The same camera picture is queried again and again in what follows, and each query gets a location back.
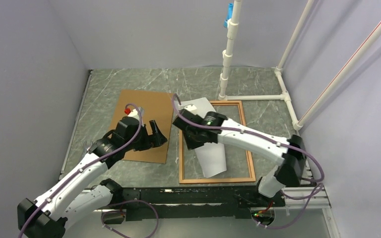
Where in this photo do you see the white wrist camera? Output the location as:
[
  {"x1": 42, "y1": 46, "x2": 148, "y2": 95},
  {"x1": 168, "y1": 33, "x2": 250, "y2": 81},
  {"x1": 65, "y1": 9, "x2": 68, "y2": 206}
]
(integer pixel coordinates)
[
  {"x1": 124, "y1": 107, "x2": 144, "y2": 120},
  {"x1": 183, "y1": 104, "x2": 197, "y2": 115}
]

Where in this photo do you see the aluminium rail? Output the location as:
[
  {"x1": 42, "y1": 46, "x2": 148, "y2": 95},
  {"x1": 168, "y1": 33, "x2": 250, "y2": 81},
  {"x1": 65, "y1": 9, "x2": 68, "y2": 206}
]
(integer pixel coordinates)
[{"x1": 274, "y1": 181, "x2": 341, "y2": 238}]

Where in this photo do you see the blue clip on pipe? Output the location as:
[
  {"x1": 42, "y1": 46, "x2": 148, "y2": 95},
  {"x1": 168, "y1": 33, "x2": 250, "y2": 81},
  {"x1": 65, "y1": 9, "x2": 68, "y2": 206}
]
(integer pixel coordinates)
[{"x1": 223, "y1": 3, "x2": 234, "y2": 28}]

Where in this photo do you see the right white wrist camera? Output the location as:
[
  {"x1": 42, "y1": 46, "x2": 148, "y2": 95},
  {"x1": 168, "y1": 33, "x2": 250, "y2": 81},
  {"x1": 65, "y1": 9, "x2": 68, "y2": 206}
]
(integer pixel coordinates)
[{"x1": 183, "y1": 104, "x2": 197, "y2": 115}]

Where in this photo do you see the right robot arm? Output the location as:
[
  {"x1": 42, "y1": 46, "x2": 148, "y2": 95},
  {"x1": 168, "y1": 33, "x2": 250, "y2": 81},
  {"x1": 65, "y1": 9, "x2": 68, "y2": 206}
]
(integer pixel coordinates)
[{"x1": 172, "y1": 109, "x2": 306, "y2": 206}]

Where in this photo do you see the brown backing board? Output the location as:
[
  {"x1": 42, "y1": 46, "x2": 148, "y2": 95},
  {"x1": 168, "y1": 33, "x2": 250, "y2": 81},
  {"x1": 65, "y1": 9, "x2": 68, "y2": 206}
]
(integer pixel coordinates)
[{"x1": 109, "y1": 89, "x2": 175, "y2": 164}]

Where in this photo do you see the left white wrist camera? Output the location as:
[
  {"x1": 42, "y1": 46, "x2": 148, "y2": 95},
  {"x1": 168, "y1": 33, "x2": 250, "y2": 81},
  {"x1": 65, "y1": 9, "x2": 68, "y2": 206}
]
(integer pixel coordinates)
[{"x1": 124, "y1": 107, "x2": 144, "y2": 120}]

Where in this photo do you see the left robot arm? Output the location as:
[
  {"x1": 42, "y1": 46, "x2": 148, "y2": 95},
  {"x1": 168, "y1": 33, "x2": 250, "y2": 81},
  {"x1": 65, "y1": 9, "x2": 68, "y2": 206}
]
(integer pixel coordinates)
[{"x1": 17, "y1": 116, "x2": 167, "y2": 238}]

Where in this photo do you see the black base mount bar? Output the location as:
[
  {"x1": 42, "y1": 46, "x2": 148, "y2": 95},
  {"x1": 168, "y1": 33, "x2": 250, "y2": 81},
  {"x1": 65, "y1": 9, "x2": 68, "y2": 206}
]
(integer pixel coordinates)
[{"x1": 104, "y1": 185, "x2": 285, "y2": 221}]

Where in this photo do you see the silver wrench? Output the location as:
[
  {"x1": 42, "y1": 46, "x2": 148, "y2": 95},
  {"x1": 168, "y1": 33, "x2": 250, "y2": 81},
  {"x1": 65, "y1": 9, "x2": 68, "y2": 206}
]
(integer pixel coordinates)
[{"x1": 82, "y1": 140, "x2": 93, "y2": 156}]

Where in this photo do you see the landscape photo print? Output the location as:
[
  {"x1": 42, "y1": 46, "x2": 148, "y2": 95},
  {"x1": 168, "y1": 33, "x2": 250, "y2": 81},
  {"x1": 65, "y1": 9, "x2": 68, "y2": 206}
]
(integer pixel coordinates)
[{"x1": 174, "y1": 97, "x2": 227, "y2": 178}]

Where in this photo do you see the white pvc pipe stand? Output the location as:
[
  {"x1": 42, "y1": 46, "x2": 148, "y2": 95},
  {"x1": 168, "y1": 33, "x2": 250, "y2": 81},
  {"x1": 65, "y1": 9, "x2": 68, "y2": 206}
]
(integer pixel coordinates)
[{"x1": 217, "y1": 0, "x2": 381, "y2": 131}]

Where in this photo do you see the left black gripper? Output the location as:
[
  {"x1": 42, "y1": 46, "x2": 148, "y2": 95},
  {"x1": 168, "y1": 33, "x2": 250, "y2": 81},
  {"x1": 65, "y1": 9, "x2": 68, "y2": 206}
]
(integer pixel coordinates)
[{"x1": 125, "y1": 119, "x2": 167, "y2": 151}]

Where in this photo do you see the wooden picture frame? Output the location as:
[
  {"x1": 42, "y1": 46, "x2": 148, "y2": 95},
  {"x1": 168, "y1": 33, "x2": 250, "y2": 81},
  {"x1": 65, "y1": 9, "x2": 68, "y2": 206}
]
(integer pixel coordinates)
[{"x1": 178, "y1": 101, "x2": 256, "y2": 184}]

